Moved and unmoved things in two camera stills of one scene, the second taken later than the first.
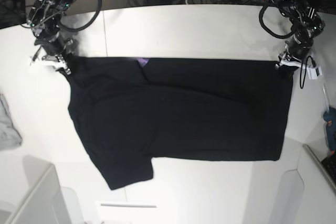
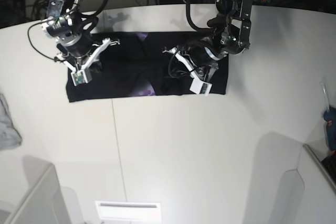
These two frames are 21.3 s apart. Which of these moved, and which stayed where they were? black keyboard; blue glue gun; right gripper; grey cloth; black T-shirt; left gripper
Moved: left gripper; black T-shirt; right gripper
Stayed: black keyboard; blue glue gun; grey cloth
